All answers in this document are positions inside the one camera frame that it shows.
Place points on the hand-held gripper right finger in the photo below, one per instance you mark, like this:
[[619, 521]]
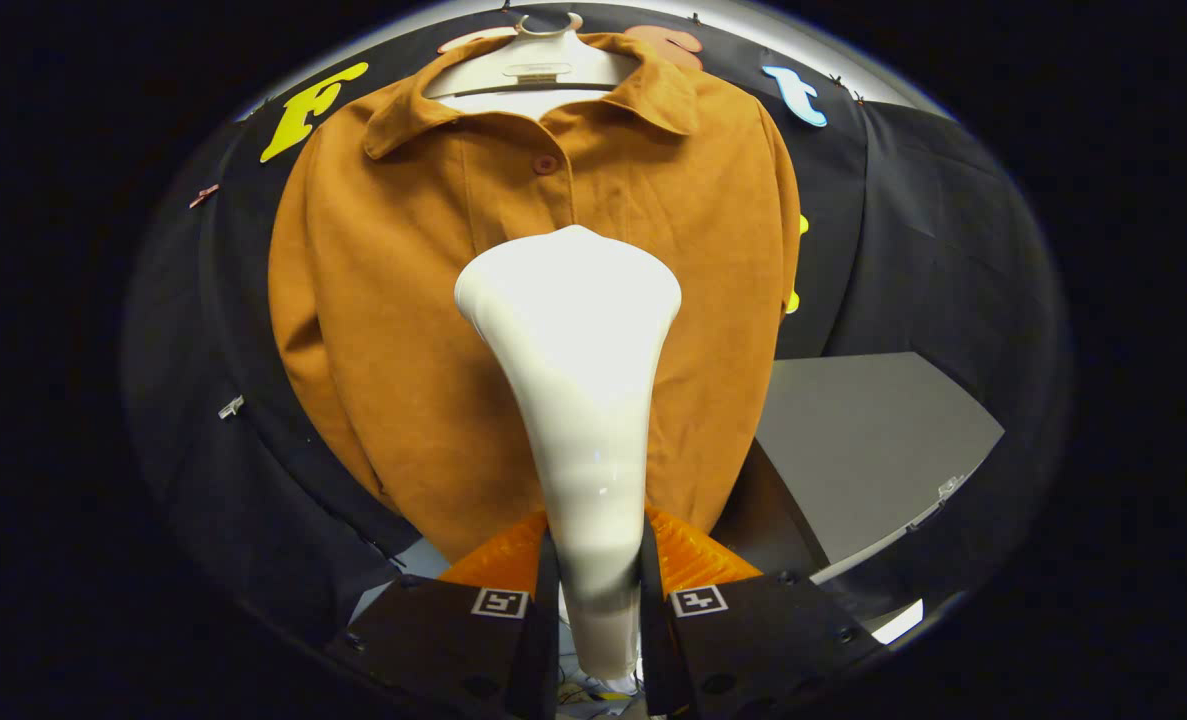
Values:
[[653, 650]]

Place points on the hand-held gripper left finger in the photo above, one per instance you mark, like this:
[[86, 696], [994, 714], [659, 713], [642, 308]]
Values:
[[545, 650]]

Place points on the white garment steamer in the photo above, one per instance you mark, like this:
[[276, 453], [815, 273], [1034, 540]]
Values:
[[573, 350]]

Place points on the brown button-up shirt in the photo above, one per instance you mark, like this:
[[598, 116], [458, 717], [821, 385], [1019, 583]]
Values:
[[383, 300]]

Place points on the white clothes hanger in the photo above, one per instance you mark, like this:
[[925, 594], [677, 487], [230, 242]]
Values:
[[533, 65]]

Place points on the silver clip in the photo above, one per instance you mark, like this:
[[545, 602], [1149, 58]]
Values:
[[231, 407]]

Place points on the black backdrop cloth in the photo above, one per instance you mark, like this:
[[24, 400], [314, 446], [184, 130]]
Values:
[[923, 220]]

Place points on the white mannequin torso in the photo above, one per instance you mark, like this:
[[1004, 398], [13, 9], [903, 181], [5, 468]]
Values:
[[523, 103]]

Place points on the red clip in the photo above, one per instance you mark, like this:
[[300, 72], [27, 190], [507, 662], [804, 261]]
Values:
[[204, 196]]

